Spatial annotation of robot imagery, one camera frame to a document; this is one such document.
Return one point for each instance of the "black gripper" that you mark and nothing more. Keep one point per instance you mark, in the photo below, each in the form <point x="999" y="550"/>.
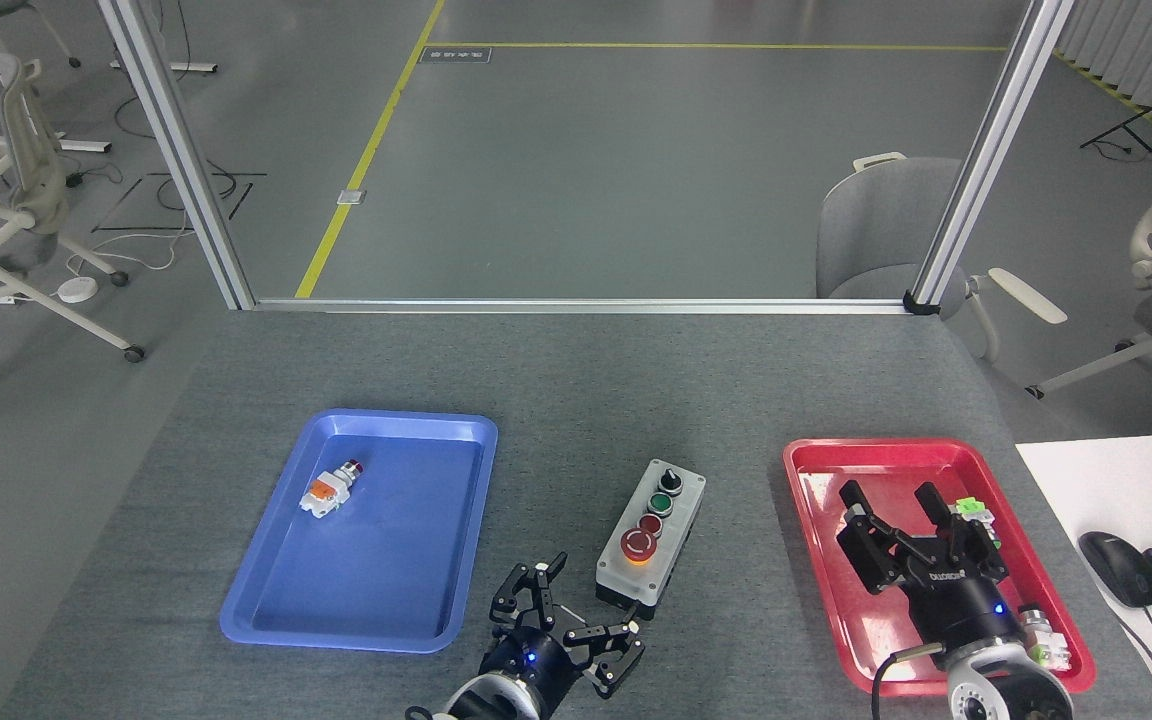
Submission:
<point x="536" y="665"/>
<point x="961" y="610"/>

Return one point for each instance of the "grey control box with buttons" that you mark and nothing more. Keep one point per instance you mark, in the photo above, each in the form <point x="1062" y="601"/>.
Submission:
<point x="651" y="540"/>

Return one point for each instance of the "red plastic tray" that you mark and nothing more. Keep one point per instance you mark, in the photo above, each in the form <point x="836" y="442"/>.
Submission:
<point x="821" y="520"/>

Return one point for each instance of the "black computer mouse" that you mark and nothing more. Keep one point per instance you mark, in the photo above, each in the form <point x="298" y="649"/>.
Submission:
<point x="1119" y="568"/>

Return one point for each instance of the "blue plastic tray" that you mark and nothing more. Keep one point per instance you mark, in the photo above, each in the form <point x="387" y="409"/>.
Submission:
<point x="386" y="560"/>

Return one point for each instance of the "white side desk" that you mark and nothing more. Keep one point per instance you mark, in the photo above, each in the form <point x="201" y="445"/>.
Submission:
<point x="1116" y="480"/>

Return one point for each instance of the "grey fabric chair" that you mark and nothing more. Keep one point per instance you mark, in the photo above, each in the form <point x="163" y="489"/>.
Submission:
<point x="881" y="225"/>

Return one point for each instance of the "metal floor socket plate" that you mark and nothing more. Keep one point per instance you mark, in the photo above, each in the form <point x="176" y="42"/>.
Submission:
<point x="351" y="197"/>

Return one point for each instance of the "white ribbed curtain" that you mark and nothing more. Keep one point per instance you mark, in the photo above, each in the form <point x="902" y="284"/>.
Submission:
<point x="1136" y="45"/>

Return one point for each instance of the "dark floor label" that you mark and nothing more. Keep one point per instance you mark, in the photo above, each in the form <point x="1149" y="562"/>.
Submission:
<point x="455" y="55"/>

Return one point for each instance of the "white round floor device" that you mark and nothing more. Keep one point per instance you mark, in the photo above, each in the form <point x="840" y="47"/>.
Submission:
<point x="77" y="290"/>

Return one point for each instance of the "white desk foot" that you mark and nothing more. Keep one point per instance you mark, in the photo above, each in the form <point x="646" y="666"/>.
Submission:
<point x="191" y="68"/>

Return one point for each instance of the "white mesh office chair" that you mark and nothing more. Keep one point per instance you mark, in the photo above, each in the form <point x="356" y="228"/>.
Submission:
<point x="31" y="180"/>

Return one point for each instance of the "green push button switch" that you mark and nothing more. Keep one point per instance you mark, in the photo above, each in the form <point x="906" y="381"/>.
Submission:
<point x="976" y="512"/>

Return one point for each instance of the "red push button switch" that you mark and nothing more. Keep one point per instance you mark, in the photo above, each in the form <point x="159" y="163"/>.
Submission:
<point x="328" y="490"/>

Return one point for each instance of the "silver aluminium rail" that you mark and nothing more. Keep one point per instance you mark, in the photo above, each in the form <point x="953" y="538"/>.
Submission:
<point x="576" y="305"/>

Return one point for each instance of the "silver aluminium post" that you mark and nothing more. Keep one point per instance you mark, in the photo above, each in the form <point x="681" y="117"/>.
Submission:
<point x="991" y="150"/>
<point x="176" y="150"/>

